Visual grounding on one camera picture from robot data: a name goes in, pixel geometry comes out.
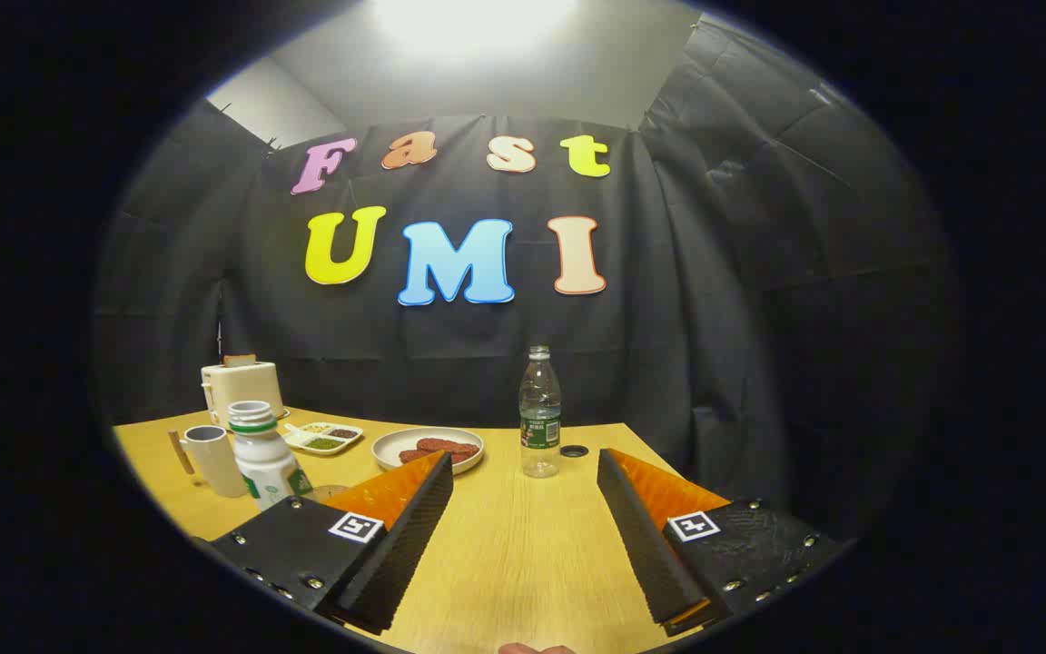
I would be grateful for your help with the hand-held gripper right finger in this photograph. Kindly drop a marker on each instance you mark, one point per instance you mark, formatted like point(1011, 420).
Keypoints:
point(646, 545)

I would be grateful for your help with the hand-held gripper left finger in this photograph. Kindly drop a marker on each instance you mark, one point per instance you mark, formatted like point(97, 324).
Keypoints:
point(400, 554)

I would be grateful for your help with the round cork coaster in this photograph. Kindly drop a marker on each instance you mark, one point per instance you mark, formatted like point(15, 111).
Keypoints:
point(328, 492)

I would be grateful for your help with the white juice bottle green label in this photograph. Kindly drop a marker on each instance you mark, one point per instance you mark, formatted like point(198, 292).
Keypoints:
point(264, 463)

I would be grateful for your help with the small black bottle cap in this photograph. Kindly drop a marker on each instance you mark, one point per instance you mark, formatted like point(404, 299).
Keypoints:
point(575, 450)

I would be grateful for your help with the clear plastic water bottle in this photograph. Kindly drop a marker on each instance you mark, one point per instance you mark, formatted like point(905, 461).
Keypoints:
point(539, 409)

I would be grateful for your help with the red sausage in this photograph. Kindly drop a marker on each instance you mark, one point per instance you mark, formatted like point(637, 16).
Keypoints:
point(414, 456)
point(450, 446)

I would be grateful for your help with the white round plate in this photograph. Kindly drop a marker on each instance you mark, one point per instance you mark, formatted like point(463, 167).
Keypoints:
point(391, 442)

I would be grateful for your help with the wooden table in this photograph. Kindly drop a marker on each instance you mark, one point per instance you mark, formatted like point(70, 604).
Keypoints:
point(514, 545)

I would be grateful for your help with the white divided condiment dish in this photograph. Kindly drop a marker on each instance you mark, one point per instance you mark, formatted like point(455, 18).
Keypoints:
point(323, 438)

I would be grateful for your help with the black backdrop cloth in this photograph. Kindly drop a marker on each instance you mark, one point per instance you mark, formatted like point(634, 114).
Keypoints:
point(487, 354)

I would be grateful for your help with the cream toaster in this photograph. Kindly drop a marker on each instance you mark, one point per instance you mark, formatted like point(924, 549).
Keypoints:
point(241, 389)

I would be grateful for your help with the toast slice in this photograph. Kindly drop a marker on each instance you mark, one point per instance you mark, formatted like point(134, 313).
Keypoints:
point(240, 361)

